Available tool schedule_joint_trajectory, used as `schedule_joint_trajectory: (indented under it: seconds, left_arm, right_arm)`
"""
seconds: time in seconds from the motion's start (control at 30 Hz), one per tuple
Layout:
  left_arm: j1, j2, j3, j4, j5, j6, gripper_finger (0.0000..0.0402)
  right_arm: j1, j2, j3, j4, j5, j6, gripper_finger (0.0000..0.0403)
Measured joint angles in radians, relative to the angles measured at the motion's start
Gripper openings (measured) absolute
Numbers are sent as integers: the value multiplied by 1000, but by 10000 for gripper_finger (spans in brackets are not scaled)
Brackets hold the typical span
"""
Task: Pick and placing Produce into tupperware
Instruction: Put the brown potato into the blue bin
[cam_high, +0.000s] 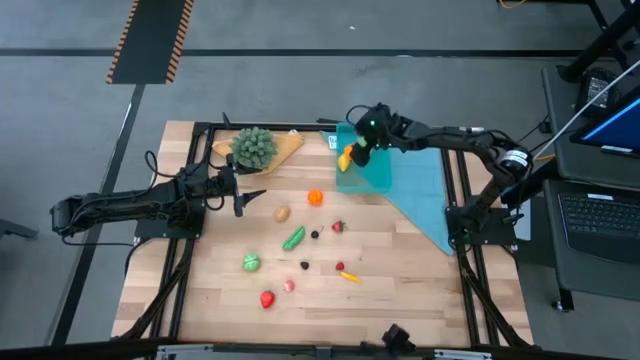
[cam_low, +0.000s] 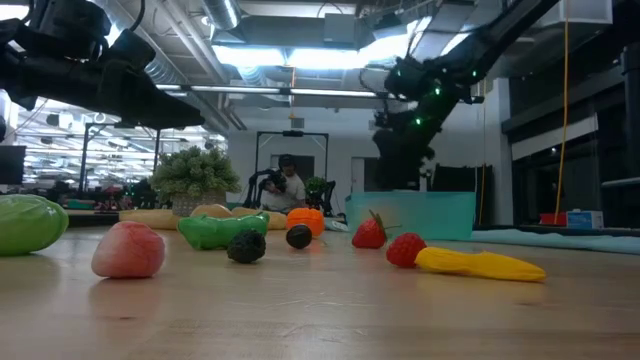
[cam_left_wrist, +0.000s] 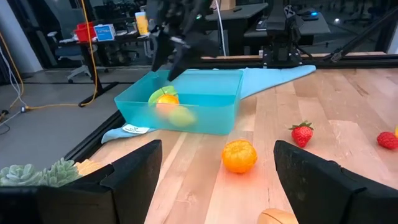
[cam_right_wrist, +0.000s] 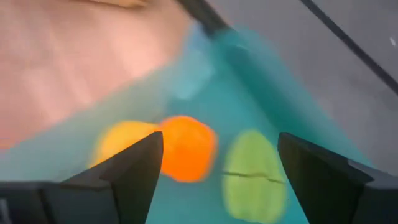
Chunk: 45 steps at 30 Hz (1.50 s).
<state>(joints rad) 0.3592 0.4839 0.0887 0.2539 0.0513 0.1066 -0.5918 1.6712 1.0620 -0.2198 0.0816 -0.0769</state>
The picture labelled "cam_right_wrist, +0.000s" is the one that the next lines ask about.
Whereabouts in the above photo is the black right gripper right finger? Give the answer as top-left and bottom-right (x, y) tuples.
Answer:
(277, 131), (374, 224)

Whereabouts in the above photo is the smooth orange toy orange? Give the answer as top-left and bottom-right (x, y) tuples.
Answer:
(159, 115), (218, 184)

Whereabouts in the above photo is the teal translucent plastic container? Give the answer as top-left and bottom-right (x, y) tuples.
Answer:
(0, 23), (374, 224)

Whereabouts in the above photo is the black floor cable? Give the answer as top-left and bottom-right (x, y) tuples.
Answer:
(300, 0), (398, 96)

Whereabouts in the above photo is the yellow toy lemon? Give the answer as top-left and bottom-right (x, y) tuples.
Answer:
(89, 120), (160, 170)

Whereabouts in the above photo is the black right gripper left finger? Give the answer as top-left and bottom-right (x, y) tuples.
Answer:
(60, 131), (164, 224)

